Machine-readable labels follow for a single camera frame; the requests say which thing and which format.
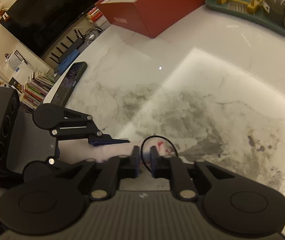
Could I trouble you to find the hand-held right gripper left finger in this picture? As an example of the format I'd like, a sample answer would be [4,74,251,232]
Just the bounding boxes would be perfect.
[54,145,141,201]

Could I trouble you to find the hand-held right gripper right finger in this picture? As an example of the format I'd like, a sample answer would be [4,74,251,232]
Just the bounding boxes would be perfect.
[150,146,235,200]

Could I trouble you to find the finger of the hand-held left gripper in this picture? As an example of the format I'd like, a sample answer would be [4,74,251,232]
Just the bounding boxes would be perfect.
[51,107,131,147]
[47,155,96,174]

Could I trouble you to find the white red-printed shopping bag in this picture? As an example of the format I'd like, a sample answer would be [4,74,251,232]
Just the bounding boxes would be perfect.
[59,140,183,163]

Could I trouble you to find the black rubber band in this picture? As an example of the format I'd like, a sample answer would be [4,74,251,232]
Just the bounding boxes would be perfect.
[140,135,179,173]

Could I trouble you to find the red cardboard box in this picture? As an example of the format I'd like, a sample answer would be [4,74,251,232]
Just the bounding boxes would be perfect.
[95,0,211,38]

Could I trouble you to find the stack of books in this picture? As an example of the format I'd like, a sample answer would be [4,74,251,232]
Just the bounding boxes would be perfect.
[20,70,56,112]

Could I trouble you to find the black smartphone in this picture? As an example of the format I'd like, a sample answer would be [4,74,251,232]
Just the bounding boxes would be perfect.
[51,61,88,108]

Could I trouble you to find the white papers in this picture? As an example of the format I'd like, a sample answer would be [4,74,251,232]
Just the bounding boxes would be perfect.
[0,51,36,82]

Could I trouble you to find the blue pouch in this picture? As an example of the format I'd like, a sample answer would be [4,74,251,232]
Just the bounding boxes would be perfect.
[56,49,80,75]

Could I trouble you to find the black router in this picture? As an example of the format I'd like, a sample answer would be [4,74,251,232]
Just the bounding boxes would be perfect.
[48,29,86,65]

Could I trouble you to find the black television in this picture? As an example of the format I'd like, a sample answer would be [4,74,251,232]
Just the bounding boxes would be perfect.
[0,0,119,58]

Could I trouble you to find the green tray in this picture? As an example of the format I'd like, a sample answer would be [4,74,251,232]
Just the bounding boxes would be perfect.
[205,0,285,38]

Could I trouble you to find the tangled cables with adapter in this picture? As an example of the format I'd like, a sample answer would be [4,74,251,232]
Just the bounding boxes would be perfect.
[72,26,105,45]

